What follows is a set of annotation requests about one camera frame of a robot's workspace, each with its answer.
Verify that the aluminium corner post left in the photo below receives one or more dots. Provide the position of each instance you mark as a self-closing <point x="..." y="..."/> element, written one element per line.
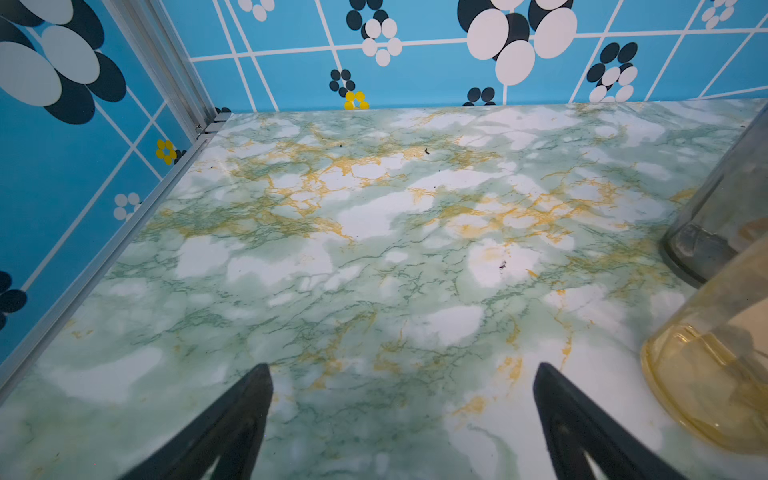
<point x="148" y="29"/>

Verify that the tall grey glass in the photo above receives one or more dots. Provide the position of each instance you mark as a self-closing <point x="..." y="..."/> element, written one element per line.
<point x="726" y="215"/>

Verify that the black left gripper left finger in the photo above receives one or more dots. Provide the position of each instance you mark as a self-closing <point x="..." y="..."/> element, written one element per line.
<point x="224" y="440"/>

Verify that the yellow short glass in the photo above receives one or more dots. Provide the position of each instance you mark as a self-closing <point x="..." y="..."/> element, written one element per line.
<point x="707" y="366"/>

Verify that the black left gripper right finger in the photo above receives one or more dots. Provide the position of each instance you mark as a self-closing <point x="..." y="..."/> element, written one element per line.
<point x="576" y="429"/>

